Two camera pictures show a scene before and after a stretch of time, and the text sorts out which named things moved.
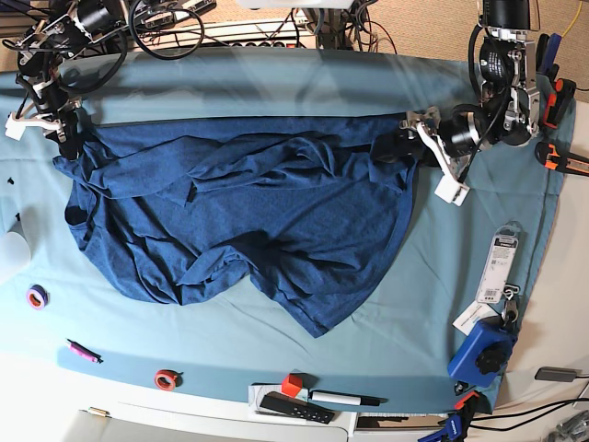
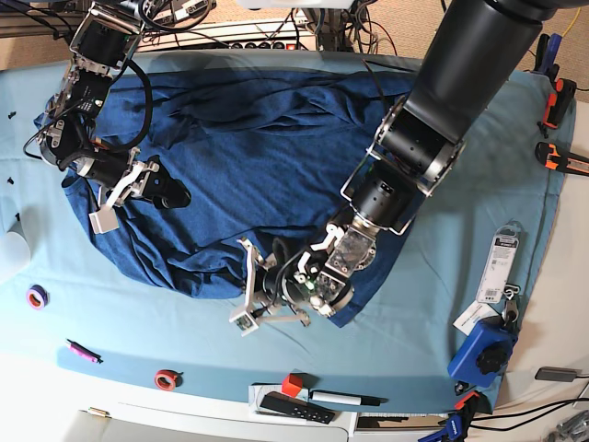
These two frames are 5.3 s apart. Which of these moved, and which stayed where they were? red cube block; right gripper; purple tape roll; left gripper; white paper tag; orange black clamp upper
Moved: left gripper; right gripper
Stayed: orange black clamp upper; purple tape roll; red cube block; white paper tag
